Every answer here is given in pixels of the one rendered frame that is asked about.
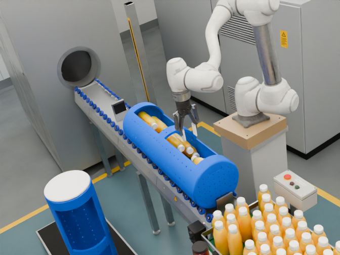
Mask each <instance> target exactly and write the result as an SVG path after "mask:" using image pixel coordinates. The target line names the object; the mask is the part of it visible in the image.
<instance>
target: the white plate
mask: <svg viewBox="0 0 340 255"><path fill-rule="evenodd" d="M89 184H90V176H89V175H88V174H87V173H86V172H83V171H77V170H74V171H67V172H64V173H61V174H59V175H57V176H55V177H54V178H52V179H51V180H50V181H49V182H48V183H47V185H46V187H45V189H44V195H45V197H46V198H47V199H48V200H50V201H54V202H63V201H68V200H71V199H74V198H76V197H78V196H79V195H80V194H82V193H83V192H84V191H85V190H86V189H87V188H88V186H89Z"/></svg>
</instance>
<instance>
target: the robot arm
mask: <svg viewBox="0 0 340 255"><path fill-rule="evenodd" d="M279 3H280V0H219V1H218V3H217V5H216V7H215V8H214V11H213V13H212V15H211V18H210V20H209V22H208V24H207V27H206V31H205V37H206V42H207V46H208V50H209V54H210V59H209V61H208V62H204V63H201V64H200V65H199V66H197V67H195V68H194V69H193V68H190V67H188V66H187V65H186V63H185V61H184V60H183V59H182V58H173V59H170V60H169V61H168V62H167V65H166V74H167V80H168V84H169V86H170V88H171V90H172V95H173V99H174V100H175V102H176V107H177V111H176V112H175V113H172V115H173V117H174V123H175V129H176V130H177V131H179V132H180V135H181V136H182V140H184V141H186V137H185V132H184V129H183V122H184V118H185V116H186V115H189V117H190V119H191V120H192V122H193V123H191V124H192V129H193V134H194V135H195V136H197V130H196V129H197V124H198V122H199V121H200V120H199V116H198V113H197V105H195V104H193V105H191V101H190V97H191V94H190V90H192V91H195V92H200V93H214V92H217V91H219V90H220V89H221V87H222V86H223V77H222V75H221V74H220V73H219V71H218V68H219V66H220V63H221V50H220V45H219V40H218V31H219V29H220V28H221V27H222V26H223V25H224V24H225V23H226V22H227V21H229V20H230V18H231V17H232V16H237V15H244V16H245V18H246V19H247V21H248V22H249V24H250V25H251V26H252V30H253V34H254V39H255V42H256V47H257V52H258V57H259V61H260V66H261V71H262V75H263V80H264V82H263V83H262V84H259V81H258V80H257V79H255V78H253V77H250V76H248V77H243V78H241V79H240V80H239V81H238V82H237V84H236V87H235V104H236V109H237V115H234V116H232V120H235V121H236V122H238V123H239V124H241V125H242V126H243V127H244V128H245V129H247V128H249V127H250V126H253V125H255V124H258V123H260V122H263V121H266V120H269V119H270V116H267V115H265V114H264V113H269V114H277V115H284V114H289V113H292V112H293V111H295V110H296V109H297V107H298V104H299V97H298V95H297V93H296V92H295V90H293V89H291V88H290V86H289V85H288V83H287V81H286V80H285V79H283V78H282V77H281V73H280V68H279V62H278V57H277V52H276V46H275V41H274V35H273V30H272V24H271V20H272V17H273V14H274V13H275V12H276V11H277V10H278V8H279ZM191 108H192V110H193V113H194V117H195V118H194V117H193V115H192V113H191ZM263 112H264V113H263ZM178 114H179V122H178Z"/></svg>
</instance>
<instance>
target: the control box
mask: <svg viewBox="0 0 340 255"><path fill-rule="evenodd" d="M286 174H289V175H291V178H290V179H285V178H284V175H286ZM290 182H294V185H290V184H289V183H290ZM295 185H299V188H298V189H296V188H295ZM274 189H275V193H276V194H278V195H279V196H281V197H283V198H284V200H286V201H287V202H288V203H290V204H291V205H292V206H294V207H295V208H297V209H298V210H301V211H302V212H305V211H306V210H308V209H309V208H311V207H313V206H314V205H316V204H317V188H316V187H315V186H313V185H311V184H310V183H308V182H307V181H305V180H304V179H302V178H301V177H299V176H298V175H296V174H295V173H293V172H292V171H290V170H286V171H284V172H283V173H281V174H279V175H277V176H276V177H274Z"/></svg>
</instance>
